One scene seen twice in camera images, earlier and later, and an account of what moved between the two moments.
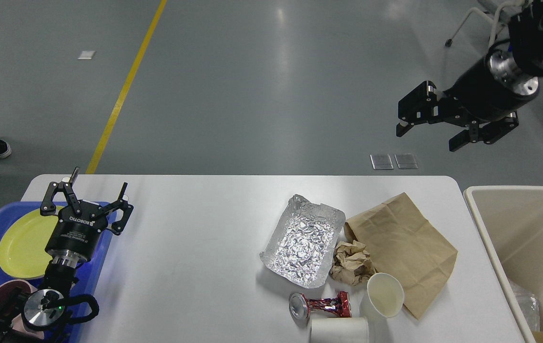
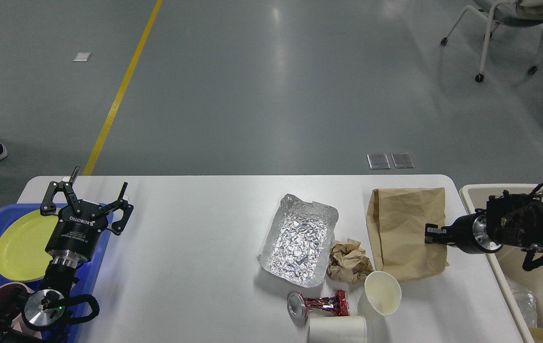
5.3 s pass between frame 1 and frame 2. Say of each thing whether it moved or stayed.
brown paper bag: moved
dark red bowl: stayed
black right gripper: moved
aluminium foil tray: stayed
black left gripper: stayed
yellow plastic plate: stayed
